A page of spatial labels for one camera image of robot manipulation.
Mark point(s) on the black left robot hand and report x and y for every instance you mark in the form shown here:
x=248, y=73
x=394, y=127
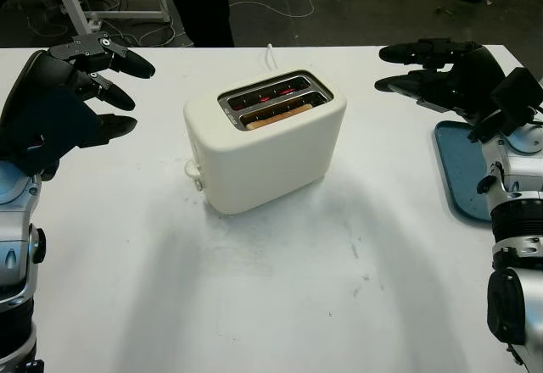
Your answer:
x=46, y=72

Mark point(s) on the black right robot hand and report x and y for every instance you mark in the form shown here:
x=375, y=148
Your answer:
x=473, y=77

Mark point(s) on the toast slice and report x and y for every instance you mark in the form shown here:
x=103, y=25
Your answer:
x=280, y=115

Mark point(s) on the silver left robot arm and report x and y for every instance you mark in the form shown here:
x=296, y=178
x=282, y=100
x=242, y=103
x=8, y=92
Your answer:
x=12, y=229

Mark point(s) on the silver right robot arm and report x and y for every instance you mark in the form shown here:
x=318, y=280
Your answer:
x=517, y=233

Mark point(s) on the person in black trousers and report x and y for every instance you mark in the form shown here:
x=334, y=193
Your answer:
x=203, y=8

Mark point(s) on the cream white two-slot toaster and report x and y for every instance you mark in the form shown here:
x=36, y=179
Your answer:
x=263, y=165

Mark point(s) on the white power strip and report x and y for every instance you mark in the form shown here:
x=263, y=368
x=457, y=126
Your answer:
x=95, y=23

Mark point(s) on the blue plastic tray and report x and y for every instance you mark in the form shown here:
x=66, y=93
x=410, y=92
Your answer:
x=462, y=169

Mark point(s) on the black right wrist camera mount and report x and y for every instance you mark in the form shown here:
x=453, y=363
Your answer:
x=513, y=97

